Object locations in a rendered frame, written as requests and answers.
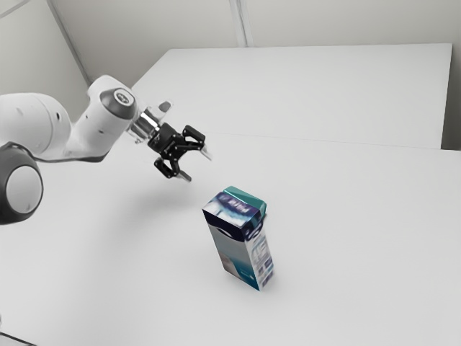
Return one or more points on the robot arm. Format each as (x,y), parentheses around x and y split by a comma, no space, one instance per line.
(39,122)

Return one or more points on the blue and white printed carton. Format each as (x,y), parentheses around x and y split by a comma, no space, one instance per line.
(237,245)

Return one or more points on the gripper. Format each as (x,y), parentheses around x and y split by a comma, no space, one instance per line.
(166,140)

